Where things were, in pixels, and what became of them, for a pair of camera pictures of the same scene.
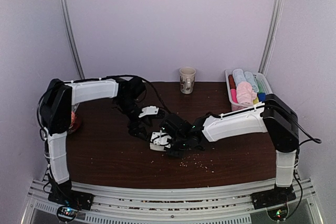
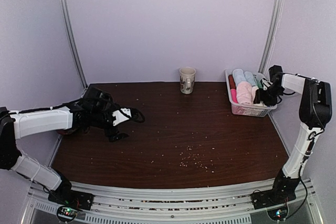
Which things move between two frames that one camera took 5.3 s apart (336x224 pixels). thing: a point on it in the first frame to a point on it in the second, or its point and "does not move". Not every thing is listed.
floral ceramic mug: x=187 y=78 does not move
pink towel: x=244 y=94 does not move
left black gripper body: x=126 y=105 to x=98 y=118
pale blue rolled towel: x=250 y=78 does not move
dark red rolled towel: x=232 y=82 does not move
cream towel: x=157 y=147 to x=253 y=90
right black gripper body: x=180 y=145 to x=270 y=96
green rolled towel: x=261 y=89 does not move
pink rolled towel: x=234 y=96 does not move
